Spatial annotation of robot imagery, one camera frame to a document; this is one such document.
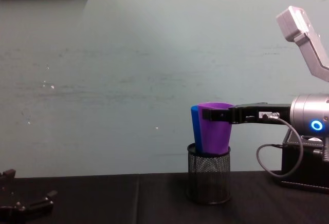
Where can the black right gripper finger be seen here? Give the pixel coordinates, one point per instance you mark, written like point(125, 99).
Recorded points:
point(218, 114)

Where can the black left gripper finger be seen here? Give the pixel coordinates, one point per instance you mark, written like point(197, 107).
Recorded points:
point(41, 203)
point(7, 179)

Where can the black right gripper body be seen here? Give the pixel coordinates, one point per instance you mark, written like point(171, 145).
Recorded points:
point(270, 109)

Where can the black mesh pen holder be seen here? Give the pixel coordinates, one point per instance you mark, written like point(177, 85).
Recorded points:
point(208, 177)

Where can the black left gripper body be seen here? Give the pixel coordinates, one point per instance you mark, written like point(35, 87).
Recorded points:
point(7, 208)

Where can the black stitched leather box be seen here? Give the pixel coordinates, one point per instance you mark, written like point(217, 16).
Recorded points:
point(303, 172)

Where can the purple plastic cup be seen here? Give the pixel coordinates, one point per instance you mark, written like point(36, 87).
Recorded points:
point(217, 138)

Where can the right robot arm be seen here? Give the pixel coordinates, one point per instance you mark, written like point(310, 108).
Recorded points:
point(307, 113)

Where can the blue plastic cup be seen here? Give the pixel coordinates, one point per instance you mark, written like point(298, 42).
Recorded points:
point(195, 129)

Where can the black table cloth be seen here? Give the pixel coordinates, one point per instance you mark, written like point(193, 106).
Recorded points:
point(115, 201)

